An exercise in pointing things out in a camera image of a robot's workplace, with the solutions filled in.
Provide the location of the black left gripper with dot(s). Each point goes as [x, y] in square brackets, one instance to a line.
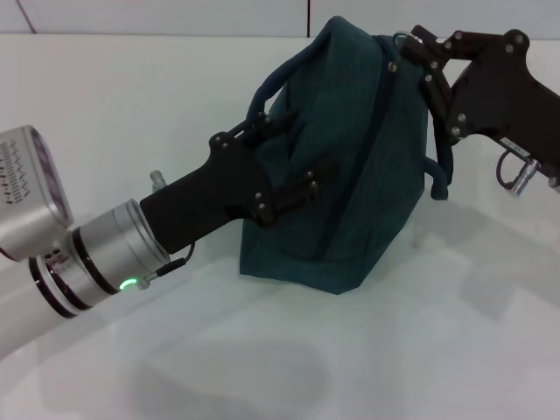
[210, 192]

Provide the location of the dark teal fabric bag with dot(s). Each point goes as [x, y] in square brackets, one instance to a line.
[345, 175]

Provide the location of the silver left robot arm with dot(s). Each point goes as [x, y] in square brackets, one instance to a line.
[65, 254]

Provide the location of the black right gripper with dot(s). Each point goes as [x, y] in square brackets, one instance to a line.
[503, 96]

